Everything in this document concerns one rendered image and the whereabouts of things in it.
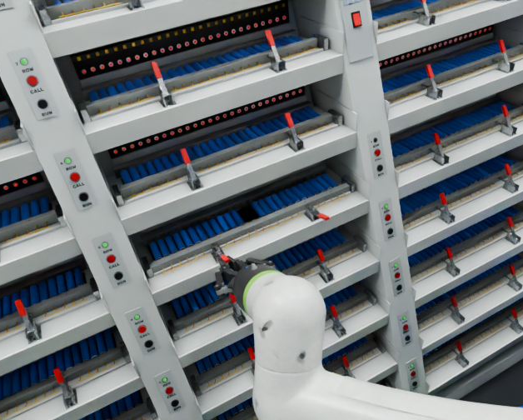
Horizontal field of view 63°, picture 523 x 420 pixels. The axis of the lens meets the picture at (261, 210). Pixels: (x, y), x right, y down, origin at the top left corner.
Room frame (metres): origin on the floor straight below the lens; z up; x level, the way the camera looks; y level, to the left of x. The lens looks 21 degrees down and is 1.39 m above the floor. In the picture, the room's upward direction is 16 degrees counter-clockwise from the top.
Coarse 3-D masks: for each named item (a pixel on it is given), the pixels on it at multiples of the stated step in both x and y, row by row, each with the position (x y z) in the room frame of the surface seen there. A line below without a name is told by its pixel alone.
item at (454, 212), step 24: (480, 168) 1.33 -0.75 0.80; (504, 168) 1.31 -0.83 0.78; (432, 192) 1.26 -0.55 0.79; (456, 192) 1.23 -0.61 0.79; (480, 192) 1.23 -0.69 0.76; (504, 192) 1.22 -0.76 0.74; (408, 216) 1.16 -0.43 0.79; (432, 216) 1.18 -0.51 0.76; (456, 216) 1.16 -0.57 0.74; (480, 216) 1.17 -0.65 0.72; (408, 240) 1.10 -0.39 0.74; (432, 240) 1.11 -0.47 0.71
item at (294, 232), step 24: (336, 168) 1.17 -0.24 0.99; (240, 192) 1.12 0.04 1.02; (360, 192) 1.08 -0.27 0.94; (336, 216) 1.02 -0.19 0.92; (360, 216) 1.05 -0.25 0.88; (240, 240) 0.98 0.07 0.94; (264, 240) 0.97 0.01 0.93; (288, 240) 0.98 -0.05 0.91; (144, 264) 0.92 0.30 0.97; (192, 264) 0.93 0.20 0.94; (216, 264) 0.92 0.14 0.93; (168, 288) 0.88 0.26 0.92; (192, 288) 0.90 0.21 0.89
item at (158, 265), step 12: (324, 192) 1.07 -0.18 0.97; (336, 192) 1.07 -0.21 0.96; (300, 204) 1.04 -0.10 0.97; (312, 204) 1.05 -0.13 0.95; (264, 216) 1.02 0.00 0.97; (276, 216) 1.01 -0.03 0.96; (288, 216) 1.03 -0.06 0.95; (240, 228) 0.99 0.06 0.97; (252, 228) 1.00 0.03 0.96; (216, 240) 0.97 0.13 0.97; (228, 240) 0.98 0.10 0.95; (180, 252) 0.95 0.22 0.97; (192, 252) 0.95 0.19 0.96; (156, 264) 0.92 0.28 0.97; (168, 264) 0.93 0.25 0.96; (180, 264) 0.92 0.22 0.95
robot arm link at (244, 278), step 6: (252, 264) 0.65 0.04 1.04; (258, 264) 0.67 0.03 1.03; (264, 264) 0.68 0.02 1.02; (246, 270) 0.66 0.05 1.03; (252, 270) 0.65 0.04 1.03; (258, 270) 0.64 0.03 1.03; (264, 270) 0.63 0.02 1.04; (276, 270) 0.64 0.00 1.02; (240, 276) 0.66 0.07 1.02; (246, 276) 0.64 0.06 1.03; (252, 276) 0.62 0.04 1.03; (240, 282) 0.64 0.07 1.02; (246, 282) 0.62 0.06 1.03; (240, 288) 0.63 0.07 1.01; (240, 294) 0.62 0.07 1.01; (240, 300) 0.62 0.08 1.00; (240, 306) 0.63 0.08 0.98; (246, 312) 0.61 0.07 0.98
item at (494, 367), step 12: (516, 348) 1.26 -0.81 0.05; (492, 360) 1.24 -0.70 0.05; (504, 360) 1.23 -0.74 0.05; (516, 360) 1.25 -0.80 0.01; (480, 372) 1.20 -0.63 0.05; (492, 372) 1.21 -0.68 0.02; (456, 384) 1.18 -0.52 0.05; (468, 384) 1.17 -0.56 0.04; (480, 384) 1.19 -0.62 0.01; (444, 396) 1.15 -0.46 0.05; (456, 396) 1.16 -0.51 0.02
